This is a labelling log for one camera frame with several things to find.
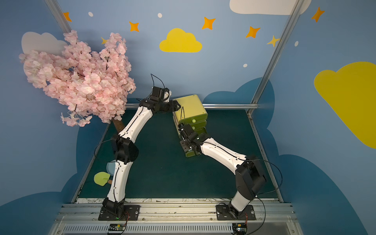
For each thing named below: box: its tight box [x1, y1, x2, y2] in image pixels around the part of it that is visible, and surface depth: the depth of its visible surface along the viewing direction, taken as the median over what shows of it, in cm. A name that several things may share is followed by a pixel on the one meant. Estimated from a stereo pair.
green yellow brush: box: [94, 171, 113, 187], surface depth 88 cm
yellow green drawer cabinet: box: [172, 94, 209, 133], surface depth 97 cm
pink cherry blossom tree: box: [19, 30, 136, 133], surface depth 63 cm
